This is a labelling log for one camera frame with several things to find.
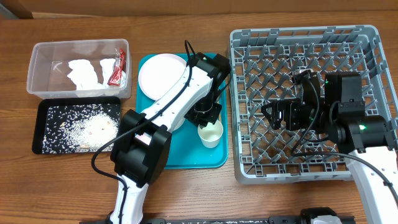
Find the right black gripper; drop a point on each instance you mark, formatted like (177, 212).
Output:
(282, 115)

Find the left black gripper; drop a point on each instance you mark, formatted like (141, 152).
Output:
(213, 116)

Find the white cup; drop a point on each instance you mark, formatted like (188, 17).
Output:
(211, 134)

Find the red snack wrapper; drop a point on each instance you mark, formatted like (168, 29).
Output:
(117, 74)

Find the pile of white rice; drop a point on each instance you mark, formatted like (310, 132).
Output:
(79, 128)

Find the white napkin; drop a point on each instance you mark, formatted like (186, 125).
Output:
(83, 75)
(107, 66)

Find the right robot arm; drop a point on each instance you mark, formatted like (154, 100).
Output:
(367, 143)

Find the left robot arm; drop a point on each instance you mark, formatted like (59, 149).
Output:
(141, 149)

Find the grey dishwasher rack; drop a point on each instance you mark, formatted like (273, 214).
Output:
(263, 62)

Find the clear plastic waste bin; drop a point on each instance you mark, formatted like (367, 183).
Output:
(48, 67)

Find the black food waste tray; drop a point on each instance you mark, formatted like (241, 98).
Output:
(45, 104)

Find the teal serving tray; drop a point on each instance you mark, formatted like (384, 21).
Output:
(187, 150)

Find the large white plate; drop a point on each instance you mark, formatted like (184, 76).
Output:
(159, 74)

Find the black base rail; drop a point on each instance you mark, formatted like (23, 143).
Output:
(307, 215)

